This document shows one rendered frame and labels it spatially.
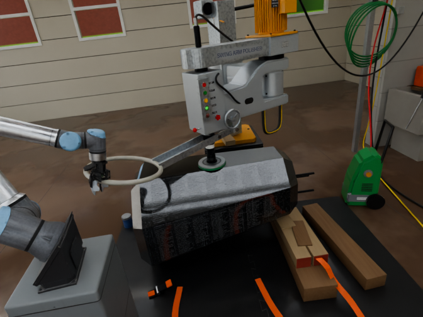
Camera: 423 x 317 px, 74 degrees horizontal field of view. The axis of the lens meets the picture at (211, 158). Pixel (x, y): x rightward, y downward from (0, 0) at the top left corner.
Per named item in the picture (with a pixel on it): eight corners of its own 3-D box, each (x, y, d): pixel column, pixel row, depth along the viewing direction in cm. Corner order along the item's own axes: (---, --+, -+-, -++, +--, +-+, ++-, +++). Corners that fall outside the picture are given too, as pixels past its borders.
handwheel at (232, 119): (234, 124, 213) (233, 104, 207) (242, 126, 205) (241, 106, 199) (218, 129, 206) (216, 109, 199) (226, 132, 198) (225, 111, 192)
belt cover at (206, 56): (274, 55, 241) (274, 34, 234) (298, 55, 221) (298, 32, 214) (176, 74, 195) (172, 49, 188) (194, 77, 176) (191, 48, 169)
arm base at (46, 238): (58, 241, 122) (34, 233, 119) (39, 271, 127) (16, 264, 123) (68, 215, 139) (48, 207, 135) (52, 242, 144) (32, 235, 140)
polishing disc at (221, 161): (193, 162, 225) (193, 160, 224) (216, 154, 234) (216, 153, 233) (207, 171, 208) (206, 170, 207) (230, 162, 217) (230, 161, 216)
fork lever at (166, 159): (226, 125, 230) (225, 119, 228) (241, 131, 215) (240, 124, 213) (152, 163, 202) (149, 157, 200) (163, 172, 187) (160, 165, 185)
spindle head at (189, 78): (227, 121, 231) (222, 64, 212) (244, 126, 214) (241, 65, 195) (189, 133, 214) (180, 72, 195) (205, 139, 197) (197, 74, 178)
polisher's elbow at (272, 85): (255, 95, 238) (254, 71, 230) (272, 90, 247) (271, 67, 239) (270, 98, 223) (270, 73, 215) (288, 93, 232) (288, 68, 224)
